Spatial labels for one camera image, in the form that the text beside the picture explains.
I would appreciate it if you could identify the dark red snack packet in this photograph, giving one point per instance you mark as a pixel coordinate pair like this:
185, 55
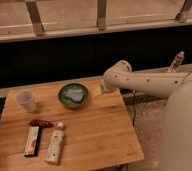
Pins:
41, 123

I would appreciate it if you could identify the white plastic bottle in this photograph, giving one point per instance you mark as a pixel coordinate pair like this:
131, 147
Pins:
56, 141

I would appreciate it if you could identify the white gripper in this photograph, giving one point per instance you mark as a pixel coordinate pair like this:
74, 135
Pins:
103, 87

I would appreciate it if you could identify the green ceramic bowl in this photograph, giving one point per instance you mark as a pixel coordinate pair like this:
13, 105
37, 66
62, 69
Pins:
69, 103

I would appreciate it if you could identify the left metal railing post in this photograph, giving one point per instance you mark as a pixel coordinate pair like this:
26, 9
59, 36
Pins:
35, 17

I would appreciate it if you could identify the middle metal railing post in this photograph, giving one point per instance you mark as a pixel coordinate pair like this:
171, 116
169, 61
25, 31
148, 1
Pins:
101, 14

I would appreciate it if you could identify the metal railing post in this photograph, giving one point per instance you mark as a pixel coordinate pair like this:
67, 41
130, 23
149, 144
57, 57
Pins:
35, 17
182, 15
101, 14

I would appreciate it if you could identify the clear bottle on ledge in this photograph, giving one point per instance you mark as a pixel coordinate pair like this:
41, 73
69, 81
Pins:
177, 61

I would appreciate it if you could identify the blue sponge in bowl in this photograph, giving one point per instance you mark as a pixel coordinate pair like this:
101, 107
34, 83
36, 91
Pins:
75, 95

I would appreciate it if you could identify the right metal railing post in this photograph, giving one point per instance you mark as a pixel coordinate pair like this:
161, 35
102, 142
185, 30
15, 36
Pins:
182, 15

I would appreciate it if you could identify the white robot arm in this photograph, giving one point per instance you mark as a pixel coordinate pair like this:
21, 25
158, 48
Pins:
176, 87

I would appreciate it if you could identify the translucent plastic cup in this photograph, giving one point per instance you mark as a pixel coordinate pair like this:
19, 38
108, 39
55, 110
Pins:
26, 100

